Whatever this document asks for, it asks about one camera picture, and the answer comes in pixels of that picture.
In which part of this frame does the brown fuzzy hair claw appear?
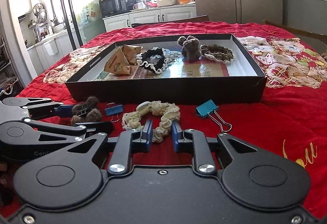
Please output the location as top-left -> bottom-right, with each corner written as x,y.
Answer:
71,96 -> 103,125

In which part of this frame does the cream knitted scrunchie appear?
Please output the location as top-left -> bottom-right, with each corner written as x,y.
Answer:
121,101 -> 181,143

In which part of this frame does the dark blue binder clip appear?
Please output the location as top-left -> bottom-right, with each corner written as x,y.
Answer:
105,102 -> 124,123

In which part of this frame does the teal binder clip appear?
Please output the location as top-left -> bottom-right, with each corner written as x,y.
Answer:
196,100 -> 232,133

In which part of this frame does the tan triangular paper packet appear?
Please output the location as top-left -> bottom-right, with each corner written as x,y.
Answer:
104,48 -> 130,75

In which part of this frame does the black white-trim scrunchie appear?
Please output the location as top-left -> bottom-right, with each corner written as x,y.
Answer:
136,47 -> 175,75

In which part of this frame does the olive brown knitted scrunchie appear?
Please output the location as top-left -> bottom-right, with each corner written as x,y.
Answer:
199,44 -> 234,64

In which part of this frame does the black shallow box tray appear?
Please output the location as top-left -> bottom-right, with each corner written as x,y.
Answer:
65,34 -> 267,105

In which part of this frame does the brown triangular packet in box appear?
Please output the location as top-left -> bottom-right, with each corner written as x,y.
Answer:
121,45 -> 142,65

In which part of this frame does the brown fuzzy clip in box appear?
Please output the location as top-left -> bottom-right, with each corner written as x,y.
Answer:
177,35 -> 201,62

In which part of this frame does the white kitchen cabinet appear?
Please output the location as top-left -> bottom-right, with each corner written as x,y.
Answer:
103,4 -> 197,32

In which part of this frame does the wooden chair back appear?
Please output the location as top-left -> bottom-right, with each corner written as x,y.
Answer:
131,15 -> 209,28

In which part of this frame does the black microwave oven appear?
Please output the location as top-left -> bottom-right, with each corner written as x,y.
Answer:
100,0 -> 128,18

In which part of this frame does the white mug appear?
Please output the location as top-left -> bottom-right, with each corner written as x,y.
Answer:
133,1 -> 146,10

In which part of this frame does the cream food container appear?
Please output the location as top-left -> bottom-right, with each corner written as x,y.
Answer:
156,0 -> 176,7

